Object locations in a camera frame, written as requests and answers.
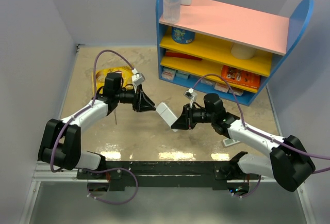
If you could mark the yellow Lays chips bag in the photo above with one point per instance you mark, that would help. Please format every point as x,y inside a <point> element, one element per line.
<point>101,75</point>

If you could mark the blue printed can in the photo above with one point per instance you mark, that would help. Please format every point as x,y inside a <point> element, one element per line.
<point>182,36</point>

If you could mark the tissue pack centre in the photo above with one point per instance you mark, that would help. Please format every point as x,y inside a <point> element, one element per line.
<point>207,82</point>

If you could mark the orange snack package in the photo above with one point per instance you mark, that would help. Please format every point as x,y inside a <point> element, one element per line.
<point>240,77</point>

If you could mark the tissue pack far left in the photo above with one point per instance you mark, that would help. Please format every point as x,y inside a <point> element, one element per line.
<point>168,73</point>

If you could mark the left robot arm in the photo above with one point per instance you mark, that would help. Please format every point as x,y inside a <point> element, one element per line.
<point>61,142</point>

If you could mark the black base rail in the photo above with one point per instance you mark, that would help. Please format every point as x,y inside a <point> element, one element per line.
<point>170,174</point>

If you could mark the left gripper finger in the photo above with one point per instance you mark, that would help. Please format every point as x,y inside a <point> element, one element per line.
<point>143,108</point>
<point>143,99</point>

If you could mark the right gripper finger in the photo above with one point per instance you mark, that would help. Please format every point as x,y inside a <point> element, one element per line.
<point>177,128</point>
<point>183,119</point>

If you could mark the blue wooden shelf unit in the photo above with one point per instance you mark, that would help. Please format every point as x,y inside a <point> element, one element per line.
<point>217,26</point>

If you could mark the slim white remote control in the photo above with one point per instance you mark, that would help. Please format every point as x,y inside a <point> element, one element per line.
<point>230,142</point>

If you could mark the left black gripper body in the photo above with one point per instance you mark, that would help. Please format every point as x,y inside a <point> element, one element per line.
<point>126,96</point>

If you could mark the tissue pack far right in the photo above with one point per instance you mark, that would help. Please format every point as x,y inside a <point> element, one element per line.
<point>236,91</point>

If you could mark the teal tissue pack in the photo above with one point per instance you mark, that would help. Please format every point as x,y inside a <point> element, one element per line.
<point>183,75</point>

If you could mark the red flat box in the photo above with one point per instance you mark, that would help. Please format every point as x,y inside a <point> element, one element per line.
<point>171,53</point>

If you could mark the tissue pack red label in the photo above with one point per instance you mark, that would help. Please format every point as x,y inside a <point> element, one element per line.
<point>221,87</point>

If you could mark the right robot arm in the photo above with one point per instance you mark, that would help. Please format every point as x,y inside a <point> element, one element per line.
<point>283,159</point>

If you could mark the wide white remote control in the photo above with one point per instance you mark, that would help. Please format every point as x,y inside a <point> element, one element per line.
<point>167,114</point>

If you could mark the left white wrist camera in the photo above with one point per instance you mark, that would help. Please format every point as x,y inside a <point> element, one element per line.
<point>137,77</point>

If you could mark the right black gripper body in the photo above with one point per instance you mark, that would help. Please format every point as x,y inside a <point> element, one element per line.
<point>198,116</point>

